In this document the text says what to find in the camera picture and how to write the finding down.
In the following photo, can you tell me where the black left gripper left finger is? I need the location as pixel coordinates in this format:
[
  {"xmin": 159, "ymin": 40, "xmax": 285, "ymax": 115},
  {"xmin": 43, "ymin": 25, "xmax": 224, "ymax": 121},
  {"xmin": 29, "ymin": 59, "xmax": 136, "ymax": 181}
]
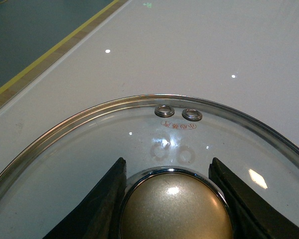
[{"xmin": 45, "ymin": 158, "xmax": 127, "ymax": 239}]

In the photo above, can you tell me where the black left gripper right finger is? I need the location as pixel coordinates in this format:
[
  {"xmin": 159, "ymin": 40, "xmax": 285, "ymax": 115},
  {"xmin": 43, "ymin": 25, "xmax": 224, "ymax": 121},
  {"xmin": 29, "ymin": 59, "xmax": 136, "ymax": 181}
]
[{"xmin": 208, "ymin": 157, "xmax": 299, "ymax": 239}]

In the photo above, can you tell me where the glass pot lid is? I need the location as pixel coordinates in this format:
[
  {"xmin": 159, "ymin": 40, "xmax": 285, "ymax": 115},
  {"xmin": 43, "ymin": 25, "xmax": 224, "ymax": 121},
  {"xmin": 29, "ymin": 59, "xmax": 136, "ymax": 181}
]
[{"xmin": 0, "ymin": 95, "xmax": 299, "ymax": 239}]

